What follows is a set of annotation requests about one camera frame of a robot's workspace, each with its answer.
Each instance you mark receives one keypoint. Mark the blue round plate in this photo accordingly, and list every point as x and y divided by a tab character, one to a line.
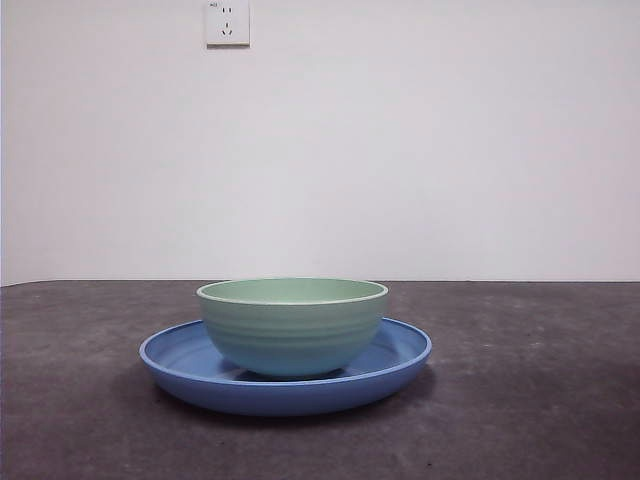
280	397

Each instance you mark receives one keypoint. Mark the white wall socket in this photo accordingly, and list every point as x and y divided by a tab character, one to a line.
227	35

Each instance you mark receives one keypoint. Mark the green ribbed bowl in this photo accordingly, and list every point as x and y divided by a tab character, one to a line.
295	335

